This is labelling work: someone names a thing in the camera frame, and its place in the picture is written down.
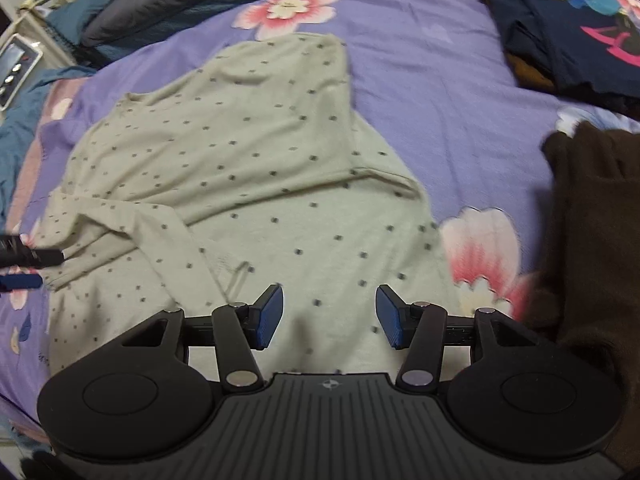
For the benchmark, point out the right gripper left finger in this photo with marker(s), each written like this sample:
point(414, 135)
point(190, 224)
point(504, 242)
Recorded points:
point(235, 331)

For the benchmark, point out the cream polka dot shirt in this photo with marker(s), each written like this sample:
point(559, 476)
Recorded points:
point(251, 170)

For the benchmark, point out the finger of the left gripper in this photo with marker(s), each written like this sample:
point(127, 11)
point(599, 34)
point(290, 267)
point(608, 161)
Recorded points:
point(19, 281)
point(14, 252)

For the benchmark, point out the purple floral bed sheet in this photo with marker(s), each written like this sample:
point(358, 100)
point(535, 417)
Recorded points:
point(430, 76)

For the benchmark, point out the dark brown garment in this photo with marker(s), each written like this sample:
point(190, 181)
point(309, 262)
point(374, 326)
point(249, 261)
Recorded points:
point(586, 297)

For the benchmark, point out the navy printed garment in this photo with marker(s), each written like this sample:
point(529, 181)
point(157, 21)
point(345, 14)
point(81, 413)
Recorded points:
point(583, 50)

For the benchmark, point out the teal blanket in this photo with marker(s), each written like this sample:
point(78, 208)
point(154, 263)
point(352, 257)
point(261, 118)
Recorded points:
point(19, 126)

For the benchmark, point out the white bedside appliance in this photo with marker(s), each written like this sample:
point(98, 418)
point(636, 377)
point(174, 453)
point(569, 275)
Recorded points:
point(27, 48)

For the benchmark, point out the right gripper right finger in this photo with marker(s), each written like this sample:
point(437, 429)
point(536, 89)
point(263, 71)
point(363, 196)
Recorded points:
point(424, 330)

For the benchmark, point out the teal pillow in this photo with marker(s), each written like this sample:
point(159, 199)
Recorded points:
point(70, 21)

